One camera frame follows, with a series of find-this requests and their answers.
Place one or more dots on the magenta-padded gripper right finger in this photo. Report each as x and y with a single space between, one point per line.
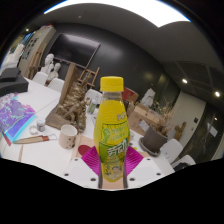
143 170

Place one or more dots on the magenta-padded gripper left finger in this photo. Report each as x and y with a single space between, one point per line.
85 170

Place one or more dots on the yellow drink bottle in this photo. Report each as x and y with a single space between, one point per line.
111 133

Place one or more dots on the flat round red coaster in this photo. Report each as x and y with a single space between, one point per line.
84 150

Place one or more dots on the potted dried plant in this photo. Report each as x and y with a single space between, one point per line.
155 138

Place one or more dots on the white chair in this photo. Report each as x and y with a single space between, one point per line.
93 95
40 78
56 85
171 150
185 161

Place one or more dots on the white dotted cup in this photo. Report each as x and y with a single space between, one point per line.
67 137

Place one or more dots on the cardboard box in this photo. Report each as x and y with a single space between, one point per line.
141 118

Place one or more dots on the wooden figure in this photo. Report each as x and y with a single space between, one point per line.
180 130

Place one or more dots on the small white paint jar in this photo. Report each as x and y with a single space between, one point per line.
40 126

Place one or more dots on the clear plastic bottle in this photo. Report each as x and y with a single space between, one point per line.
92 107

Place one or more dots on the brown wooden sculpture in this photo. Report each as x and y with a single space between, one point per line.
71 106

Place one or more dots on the white statue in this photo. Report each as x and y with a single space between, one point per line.
148 97

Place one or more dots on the red box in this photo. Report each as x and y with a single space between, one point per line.
130 95

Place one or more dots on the purple and teal print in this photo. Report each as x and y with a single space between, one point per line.
15 116

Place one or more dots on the wooden easel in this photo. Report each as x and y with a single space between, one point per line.
35 65
89 76

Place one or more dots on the white plaster bust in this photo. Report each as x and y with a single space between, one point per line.
55 71
47 64

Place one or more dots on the black box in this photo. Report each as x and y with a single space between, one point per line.
11 83

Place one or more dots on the white shelf cabinet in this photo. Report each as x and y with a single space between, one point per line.
36 46

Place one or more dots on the white ceiling light panel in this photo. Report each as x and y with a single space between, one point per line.
143 10

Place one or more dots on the black wall screen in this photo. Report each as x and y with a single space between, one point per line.
73 50

